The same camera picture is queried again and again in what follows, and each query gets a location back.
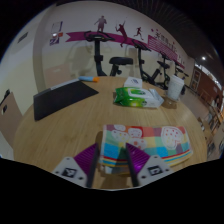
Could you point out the green wet wipes pack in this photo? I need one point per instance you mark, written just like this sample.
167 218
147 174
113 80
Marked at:
136 97

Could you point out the wall poster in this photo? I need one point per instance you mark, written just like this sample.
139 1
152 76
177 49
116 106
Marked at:
56 33

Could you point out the blue and orange marker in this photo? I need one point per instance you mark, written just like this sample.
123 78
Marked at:
88 79

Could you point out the wooden chair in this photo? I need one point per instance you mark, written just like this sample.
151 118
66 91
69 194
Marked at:
10 120

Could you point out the small white box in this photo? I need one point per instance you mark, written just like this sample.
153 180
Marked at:
133 82

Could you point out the colourful checked printed towel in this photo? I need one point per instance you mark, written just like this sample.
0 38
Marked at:
160 140

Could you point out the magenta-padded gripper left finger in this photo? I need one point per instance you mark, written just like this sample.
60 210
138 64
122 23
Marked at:
68 168

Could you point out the white paper cup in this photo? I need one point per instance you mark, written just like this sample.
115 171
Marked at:
175 87

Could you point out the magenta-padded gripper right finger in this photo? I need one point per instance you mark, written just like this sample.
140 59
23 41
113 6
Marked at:
151 166

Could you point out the black exercise bikes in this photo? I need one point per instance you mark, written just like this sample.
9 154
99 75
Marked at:
97 56

